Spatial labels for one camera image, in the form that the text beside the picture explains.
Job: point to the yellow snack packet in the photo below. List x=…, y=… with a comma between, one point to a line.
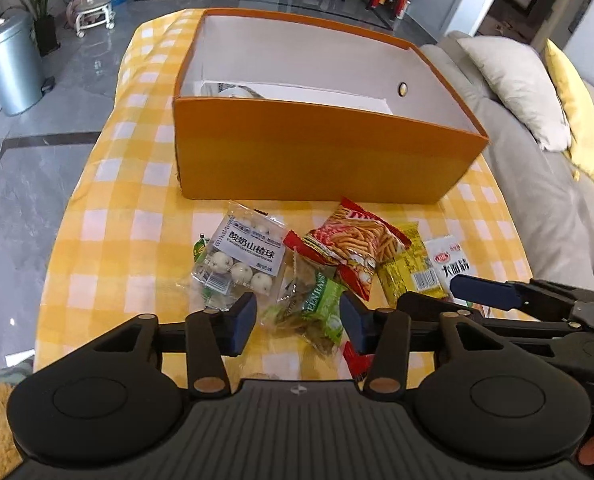
x=407, y=265

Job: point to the yellow checked tablecloth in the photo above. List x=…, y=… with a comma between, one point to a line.
x=127, y=240

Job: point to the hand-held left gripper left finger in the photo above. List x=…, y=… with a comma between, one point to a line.
x=242, y=322

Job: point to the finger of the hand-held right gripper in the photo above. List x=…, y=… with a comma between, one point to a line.
x=482, y=291
x=427, y=302

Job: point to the small red snack packet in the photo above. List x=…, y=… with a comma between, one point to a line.
x=356, y=360

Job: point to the orange cardboard box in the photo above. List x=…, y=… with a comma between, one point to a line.
x=302, y=155

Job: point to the white paper liner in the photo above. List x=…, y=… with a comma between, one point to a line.
x=327, y=97

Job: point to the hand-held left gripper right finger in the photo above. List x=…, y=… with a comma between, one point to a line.
x=352, y=321

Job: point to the clear packet of white balls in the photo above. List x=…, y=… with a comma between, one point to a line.
x=247, y=247

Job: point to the red packet of snack sticks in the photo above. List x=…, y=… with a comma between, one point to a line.
x=357, y=240

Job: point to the yellow cushion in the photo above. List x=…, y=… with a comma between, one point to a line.
x=582, y=120

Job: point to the beige cushion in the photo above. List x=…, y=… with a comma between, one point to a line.
x=522, y=85

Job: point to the green label snack packet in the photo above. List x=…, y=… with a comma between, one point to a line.
x=322, y=305

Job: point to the silver trash bin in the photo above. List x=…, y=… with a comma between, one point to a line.
x=9, y=65

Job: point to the white snack packet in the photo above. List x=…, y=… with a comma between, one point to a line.
x=447, y=260

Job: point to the green sausage stick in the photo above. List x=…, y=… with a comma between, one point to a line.
x=200, y=250

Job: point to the small white stool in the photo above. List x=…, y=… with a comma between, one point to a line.
x=92, y=15

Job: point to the grey sofa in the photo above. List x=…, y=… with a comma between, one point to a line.
x=542, y=200

